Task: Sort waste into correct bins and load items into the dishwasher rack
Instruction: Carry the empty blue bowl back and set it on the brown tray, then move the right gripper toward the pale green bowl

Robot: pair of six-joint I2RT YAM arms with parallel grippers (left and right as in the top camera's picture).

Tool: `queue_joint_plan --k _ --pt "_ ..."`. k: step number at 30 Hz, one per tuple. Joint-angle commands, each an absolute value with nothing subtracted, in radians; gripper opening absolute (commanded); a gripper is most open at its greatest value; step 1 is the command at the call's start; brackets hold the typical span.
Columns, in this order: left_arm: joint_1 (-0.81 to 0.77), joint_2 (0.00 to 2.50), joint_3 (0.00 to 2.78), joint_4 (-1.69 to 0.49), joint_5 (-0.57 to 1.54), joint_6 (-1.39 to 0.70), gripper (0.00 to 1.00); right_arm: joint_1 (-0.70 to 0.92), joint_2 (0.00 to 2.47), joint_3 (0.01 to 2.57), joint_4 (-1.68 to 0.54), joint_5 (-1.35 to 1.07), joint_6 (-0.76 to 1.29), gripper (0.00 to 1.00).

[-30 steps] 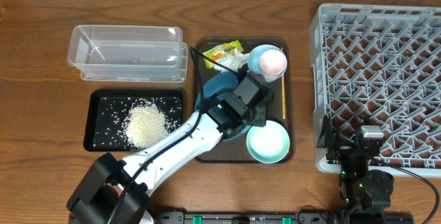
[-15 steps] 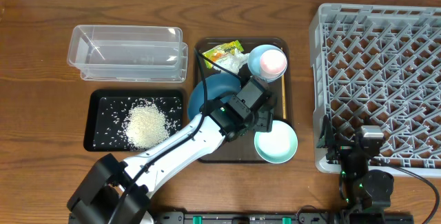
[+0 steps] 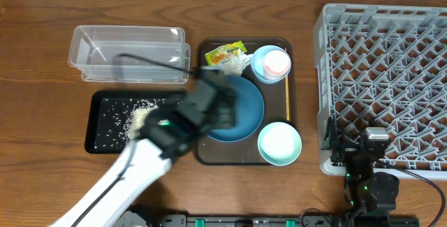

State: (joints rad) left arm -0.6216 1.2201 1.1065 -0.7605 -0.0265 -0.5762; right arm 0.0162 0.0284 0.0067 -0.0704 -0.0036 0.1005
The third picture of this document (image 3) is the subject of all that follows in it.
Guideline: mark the light blue bowl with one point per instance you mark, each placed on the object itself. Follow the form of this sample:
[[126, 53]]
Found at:
[[257, 63]]

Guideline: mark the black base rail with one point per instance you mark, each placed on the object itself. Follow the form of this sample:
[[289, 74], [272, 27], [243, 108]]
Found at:
[[179, 220]]

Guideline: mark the green yellow snack wrapper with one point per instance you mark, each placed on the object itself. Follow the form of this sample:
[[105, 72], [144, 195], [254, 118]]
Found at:
[[224, 52]]

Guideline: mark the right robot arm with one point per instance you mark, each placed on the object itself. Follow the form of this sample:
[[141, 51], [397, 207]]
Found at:
[[366, 190]]

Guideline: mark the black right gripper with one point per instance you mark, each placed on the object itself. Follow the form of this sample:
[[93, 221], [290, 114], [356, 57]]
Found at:
[[332, 140]]

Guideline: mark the mint green bowl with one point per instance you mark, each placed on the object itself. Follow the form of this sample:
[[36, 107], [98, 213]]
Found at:
[[279, 144]]

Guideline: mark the wooden chopstick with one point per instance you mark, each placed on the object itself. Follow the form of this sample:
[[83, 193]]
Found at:
[[287, 99]]

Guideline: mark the pink cup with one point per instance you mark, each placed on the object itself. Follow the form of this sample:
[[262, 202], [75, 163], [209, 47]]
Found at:
[[276, 64]]

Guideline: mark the crumpled white napkin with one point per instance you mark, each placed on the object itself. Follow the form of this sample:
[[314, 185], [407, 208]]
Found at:
[[234, 65]]

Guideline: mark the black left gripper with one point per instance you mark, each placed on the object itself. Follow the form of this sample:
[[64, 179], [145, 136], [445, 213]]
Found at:
[[225, 114]]

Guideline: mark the white rice pile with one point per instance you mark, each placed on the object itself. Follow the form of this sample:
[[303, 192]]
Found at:
[[137, 118]]

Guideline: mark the brown serving tray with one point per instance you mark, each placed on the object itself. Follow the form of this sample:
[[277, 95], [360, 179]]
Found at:
[[245, 152]]

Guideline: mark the clear plastic bin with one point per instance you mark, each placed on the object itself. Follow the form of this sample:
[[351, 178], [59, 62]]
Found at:
[[130, 54]]

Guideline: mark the dark blue plate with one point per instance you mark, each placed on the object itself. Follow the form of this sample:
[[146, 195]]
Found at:
[[249, 111]]

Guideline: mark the grey dishwasher rack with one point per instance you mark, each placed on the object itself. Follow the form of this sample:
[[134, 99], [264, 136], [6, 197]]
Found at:
[[385, 64]]

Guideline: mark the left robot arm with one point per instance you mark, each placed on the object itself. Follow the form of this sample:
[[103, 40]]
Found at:
[[168, 133]]

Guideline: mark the black plastic tray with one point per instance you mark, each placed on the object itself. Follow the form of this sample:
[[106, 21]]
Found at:
[[111, 113]]

